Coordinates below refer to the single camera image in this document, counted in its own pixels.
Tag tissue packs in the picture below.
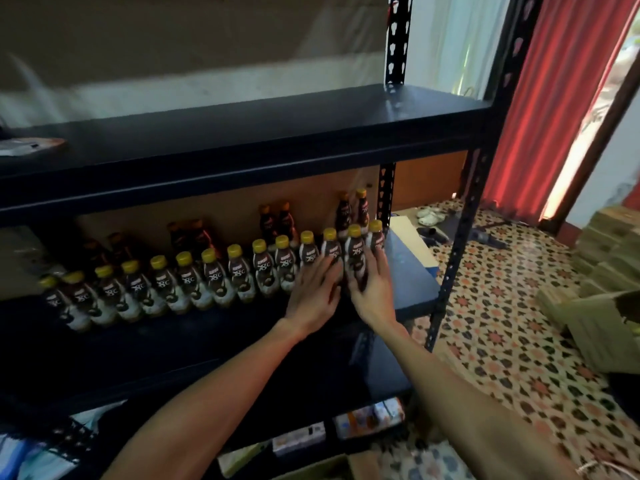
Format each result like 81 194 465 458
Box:
218 439 273 479

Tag person's right forearm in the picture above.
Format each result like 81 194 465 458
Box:
375 325 581 480

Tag row of yellow-capped coffee bottles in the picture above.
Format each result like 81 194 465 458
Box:
38 187 387 334

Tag row of orange blue packets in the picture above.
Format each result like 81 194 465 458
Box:
335 397 406 441

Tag flat white orange packet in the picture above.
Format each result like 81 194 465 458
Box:
0 137 67 158

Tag bottle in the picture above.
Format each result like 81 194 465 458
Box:
345 223 369 288
321 227 344 266

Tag dark floor mat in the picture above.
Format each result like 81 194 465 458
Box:
415 213 511 251

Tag stack of pink white boxes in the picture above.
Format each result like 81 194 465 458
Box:
272 421 328 458

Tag person's right hand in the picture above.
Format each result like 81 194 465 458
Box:
347 245 399 336

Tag black metal shelf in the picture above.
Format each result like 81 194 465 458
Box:
0 0 546 480

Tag person's left hand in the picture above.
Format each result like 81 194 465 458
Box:
283 253 346 341

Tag person's left forearm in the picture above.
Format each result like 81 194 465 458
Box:
100 325 306 480

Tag red curtain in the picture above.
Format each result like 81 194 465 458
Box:
485 0 640 226

